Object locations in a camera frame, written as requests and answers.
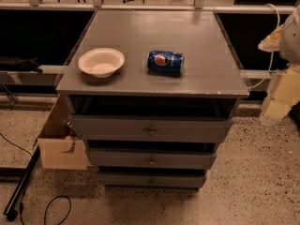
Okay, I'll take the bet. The white cable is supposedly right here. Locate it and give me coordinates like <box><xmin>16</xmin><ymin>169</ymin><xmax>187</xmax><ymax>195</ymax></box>
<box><xmin>247</xmin><ymin>3</ymin><xmax>281</xmax><ymax>90</ymax></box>

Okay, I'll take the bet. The black cloth bundle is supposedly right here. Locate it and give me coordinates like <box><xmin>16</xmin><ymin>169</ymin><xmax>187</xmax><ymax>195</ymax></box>
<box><xmin>0</xmin><ymin>56</ymin><xmax>43</xmax><ymax>73</ymax></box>

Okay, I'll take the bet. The grey bottom drawer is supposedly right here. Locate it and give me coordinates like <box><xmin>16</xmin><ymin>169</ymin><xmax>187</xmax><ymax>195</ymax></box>
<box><xmin>99</xmin><ymin>172</ymin><xmax>206</xmax><ymax>188</ymax></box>

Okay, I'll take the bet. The blue pepsi can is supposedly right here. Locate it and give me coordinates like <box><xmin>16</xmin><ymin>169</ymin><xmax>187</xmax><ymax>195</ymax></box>
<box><xmin>147</xmin><ymin>51</ymin><xmax>184</xmax><ymax>75</ymax></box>

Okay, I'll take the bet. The grey drawer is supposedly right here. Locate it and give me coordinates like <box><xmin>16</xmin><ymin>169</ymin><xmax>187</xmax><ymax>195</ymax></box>
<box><xmin>99</xmin><ymin>172</ymin><xmax>206</xmax><ymax>188</ymax></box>
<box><xmin>87</xmin><ymin>148</ymin><xmax>217</xmax><ymax>170</ymax></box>
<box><xmin>70</xmin><ymin>114</ymin><xmax>233</xmax><ymax>143</ymax></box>

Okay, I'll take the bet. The black floor bar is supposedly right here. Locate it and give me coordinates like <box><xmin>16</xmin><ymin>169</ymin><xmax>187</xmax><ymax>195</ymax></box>
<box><xmin>1</xmin><ymin>147</ymin><xmax>40</xmax><ymax>221</ymax></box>

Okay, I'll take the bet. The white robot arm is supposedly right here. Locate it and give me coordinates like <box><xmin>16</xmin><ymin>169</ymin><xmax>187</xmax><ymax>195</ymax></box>
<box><xmin>258</xmin><ymin>7</ymin><xmax>300</xmax><ymax>126</ymax></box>

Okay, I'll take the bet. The white paper bowl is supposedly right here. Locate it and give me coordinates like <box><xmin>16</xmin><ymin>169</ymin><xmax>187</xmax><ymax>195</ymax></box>
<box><xmin>78</xmin><ymin>48</ymin><xmax>125</xmax><ymax>78</ymax></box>

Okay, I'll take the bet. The grey drawer cabinet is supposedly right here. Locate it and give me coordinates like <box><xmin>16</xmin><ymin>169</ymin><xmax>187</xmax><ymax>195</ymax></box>
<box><xmin>57</xmin><ymin>10</ymin><xmax>248</xmax><ymax>188</ymax></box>

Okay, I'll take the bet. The cardboard box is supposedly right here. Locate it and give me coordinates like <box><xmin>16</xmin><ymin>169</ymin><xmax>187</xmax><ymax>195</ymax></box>
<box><xmin>37</xmin><ymin>97</ymin><xmax>89</xmax><ymax>171</ymax></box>

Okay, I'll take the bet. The black floor cable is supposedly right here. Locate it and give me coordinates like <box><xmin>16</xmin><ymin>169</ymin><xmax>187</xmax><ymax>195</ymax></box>
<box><xmin>18</xmin><ymin>195</ymin><xmax>73</xmax><ymax>225</ymax></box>

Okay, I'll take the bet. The metal railing frame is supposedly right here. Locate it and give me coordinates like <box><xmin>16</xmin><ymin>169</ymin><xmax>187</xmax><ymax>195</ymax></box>
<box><xmin>0</xmin><ymin>0</ymin><xmax>300</xmax><ymax>94</ymax></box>

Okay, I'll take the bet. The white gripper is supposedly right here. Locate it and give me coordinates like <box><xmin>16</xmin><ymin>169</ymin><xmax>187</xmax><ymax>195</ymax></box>
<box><xmin>258</xmin><ymin>24</ymin><xmax>300</xmax><ymax>126</ymax></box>

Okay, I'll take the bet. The grey top drawer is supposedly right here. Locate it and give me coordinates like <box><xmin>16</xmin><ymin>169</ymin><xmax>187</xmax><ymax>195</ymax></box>
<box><xmin>70</xmin><ymin>114</ymin><xmax>233</xmax><ymax>143</ymax></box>

